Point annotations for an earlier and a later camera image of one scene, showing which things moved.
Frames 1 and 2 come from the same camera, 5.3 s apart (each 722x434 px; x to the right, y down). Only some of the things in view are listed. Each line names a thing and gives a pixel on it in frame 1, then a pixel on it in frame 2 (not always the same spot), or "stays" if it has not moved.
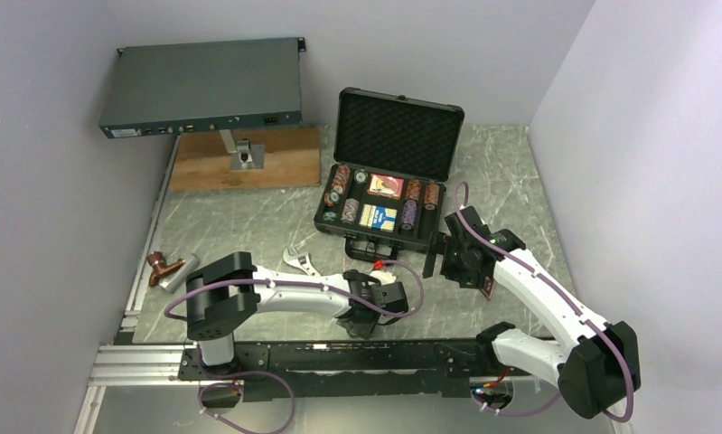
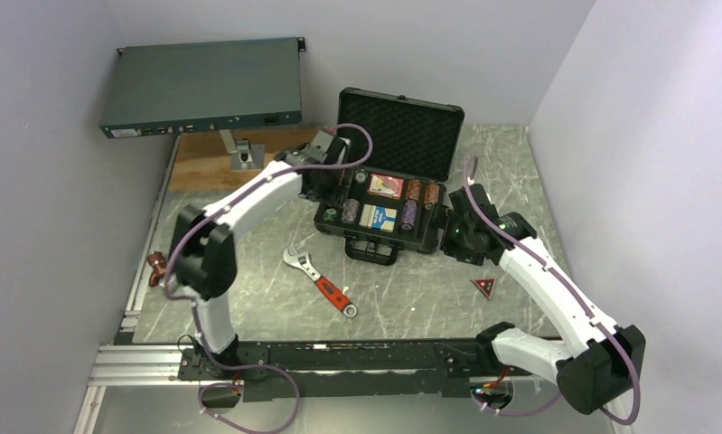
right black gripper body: [455, 265] → [456, 240]
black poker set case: [393, 158] stays
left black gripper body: [362, 330] → [329, 192]
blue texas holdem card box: [379, 218] stays
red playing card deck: [386, 186] stays
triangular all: [488, 287] stays
